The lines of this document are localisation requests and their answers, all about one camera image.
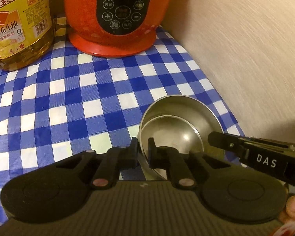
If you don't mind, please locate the blue white checked tablecloth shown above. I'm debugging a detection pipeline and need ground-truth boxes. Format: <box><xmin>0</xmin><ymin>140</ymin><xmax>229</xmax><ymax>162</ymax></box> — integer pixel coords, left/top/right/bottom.
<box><xmin>0</xmin><ymin>12</ymin><xmax>249</xmax><ymax>229</ymax></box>

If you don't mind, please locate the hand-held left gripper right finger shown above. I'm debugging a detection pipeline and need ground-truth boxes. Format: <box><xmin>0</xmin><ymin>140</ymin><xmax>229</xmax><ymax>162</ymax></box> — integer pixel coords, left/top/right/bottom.
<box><xmin>147</xmin><ymin>138</ymin><xmax>233</xmax><ymax>190</ymax></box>

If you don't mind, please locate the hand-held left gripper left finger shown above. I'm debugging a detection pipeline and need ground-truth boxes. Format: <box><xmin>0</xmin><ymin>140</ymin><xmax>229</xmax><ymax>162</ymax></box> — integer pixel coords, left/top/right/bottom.
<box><xmin>55</xmin><ymin>137</ymin><xmax>139</xmax><ymax>190</ymax></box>

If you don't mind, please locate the yellow cooking oil bottle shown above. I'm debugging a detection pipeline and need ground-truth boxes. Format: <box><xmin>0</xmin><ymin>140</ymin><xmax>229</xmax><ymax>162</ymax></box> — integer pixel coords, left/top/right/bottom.
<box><xmin>0</xmin><ymin>0</ymin><xmax>57</xmax><ymax>72</ymax></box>

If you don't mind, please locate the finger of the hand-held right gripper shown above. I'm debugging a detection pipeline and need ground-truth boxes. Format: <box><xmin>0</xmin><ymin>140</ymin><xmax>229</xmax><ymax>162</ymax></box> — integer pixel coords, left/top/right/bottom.
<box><xmin>208</xmin><ymin>131</ymin><xmax>247</xmax><ymax>163</ymax></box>
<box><xmin>237</xmin><ymin>136</ymin><xmax>295</xmax><ymax>151</ymax></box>

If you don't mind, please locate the red rice cooker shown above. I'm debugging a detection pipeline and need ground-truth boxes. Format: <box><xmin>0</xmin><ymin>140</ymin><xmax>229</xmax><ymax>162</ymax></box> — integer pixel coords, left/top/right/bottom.
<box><xmin>63</xmin><ymin>0</ymin><xmax>178</xmax><ymax>58</ymax></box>

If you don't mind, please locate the stainless steel bowl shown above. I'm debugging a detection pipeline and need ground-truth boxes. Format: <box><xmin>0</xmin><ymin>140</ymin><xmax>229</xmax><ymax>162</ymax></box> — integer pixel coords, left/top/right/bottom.
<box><xmin>139</xmin><ymin>116</ymin><xmax>203</xmax><ymax>180</ymax></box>
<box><xmin>138</xmin><ymin>95</ymin><xmax>225</xmax><ymax>158</ymax></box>

